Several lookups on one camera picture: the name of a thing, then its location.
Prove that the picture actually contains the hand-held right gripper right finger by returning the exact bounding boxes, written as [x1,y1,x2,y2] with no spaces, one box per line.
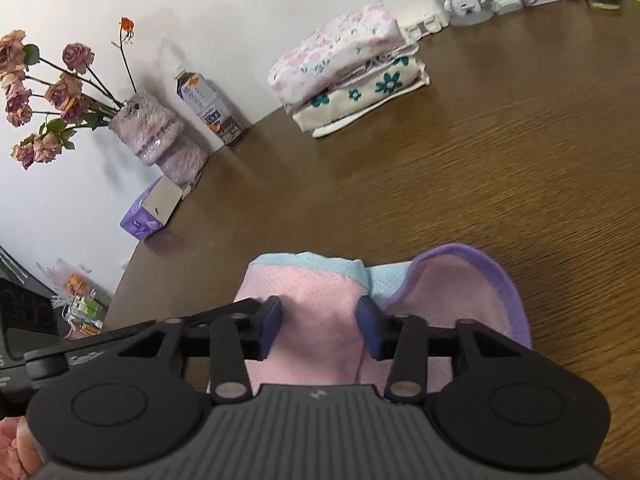
[355,295,526,404]

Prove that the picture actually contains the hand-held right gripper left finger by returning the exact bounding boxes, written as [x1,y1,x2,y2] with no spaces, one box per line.
[117,295,285,404]

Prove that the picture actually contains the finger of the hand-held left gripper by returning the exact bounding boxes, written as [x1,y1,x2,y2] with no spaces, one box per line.
[181,297,266,329]

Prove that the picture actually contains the pink blue mesh top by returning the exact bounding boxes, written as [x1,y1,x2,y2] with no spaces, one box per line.
[207,243,534,397]

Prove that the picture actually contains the person's left hand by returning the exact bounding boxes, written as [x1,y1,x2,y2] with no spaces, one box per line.
[15,416,45,477]

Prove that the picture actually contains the clear plastic bags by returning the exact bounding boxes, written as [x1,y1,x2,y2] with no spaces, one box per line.
[37,257,109,337]

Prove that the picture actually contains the black appliance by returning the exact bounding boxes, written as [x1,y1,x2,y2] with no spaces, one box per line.
[0,245,60,347]

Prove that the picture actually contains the purple tissue pack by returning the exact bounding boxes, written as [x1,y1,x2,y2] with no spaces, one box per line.
[119,176,184,241]

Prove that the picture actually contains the fuzzy purple vase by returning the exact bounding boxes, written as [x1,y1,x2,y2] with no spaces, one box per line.
[108,87,210,187]

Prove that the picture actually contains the tea bottle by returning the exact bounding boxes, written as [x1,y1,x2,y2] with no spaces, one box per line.
[173,66,246,147]

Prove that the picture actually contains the cream green-flower folded cloth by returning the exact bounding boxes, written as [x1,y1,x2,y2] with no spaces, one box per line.
[292,56,431,139]

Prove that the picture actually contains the dried rose bouquet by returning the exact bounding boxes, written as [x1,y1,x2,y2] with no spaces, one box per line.
[0,17,137,172]

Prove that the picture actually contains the pink floral folded cloth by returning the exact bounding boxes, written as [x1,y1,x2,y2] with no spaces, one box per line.
[267,2,420,107]

